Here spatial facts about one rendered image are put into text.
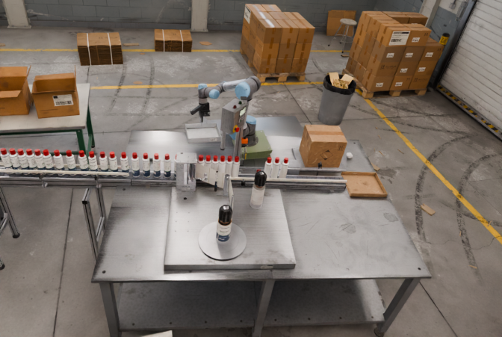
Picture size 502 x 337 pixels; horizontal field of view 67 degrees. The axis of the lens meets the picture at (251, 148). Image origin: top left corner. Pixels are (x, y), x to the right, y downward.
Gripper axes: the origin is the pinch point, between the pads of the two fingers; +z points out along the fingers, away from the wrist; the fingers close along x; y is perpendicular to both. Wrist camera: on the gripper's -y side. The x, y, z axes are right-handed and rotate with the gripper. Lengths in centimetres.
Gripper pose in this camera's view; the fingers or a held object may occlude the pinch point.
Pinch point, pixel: (201, 125)
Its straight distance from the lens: 328.1
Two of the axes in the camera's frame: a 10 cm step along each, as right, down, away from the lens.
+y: 9.4, -1.2, 3.3
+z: -0.3, 9.1, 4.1
